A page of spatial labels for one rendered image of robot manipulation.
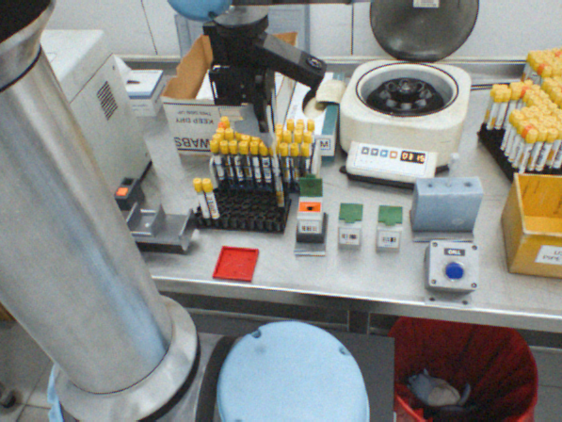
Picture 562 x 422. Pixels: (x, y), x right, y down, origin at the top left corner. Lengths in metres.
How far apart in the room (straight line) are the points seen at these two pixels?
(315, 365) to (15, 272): 0.23
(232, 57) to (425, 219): 0.41
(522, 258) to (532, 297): 0.06
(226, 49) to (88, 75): 0.29
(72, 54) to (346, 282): 0.59
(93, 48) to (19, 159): 0.70
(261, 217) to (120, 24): 0.73
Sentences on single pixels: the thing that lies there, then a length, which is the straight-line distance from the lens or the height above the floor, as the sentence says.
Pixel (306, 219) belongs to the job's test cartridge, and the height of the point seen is 0.94.
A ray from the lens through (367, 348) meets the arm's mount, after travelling 0.66.
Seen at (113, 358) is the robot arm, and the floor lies 1.24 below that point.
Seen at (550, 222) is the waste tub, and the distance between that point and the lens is 0.95.
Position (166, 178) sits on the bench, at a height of 0.88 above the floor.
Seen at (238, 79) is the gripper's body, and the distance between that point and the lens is 0.70.
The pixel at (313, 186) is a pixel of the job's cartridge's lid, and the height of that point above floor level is 0.97.
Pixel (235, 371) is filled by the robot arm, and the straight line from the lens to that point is 0.40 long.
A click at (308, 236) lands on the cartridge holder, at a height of 0.90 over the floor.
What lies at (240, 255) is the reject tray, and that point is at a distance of 0.85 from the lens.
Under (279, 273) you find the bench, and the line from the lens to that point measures 0.82.
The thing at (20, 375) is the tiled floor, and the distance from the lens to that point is 2.02.
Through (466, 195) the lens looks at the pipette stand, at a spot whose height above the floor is 0.97.
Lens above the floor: 1.53
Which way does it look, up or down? 45 degrees down
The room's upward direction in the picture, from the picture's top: 7 degrees counter-clockwise
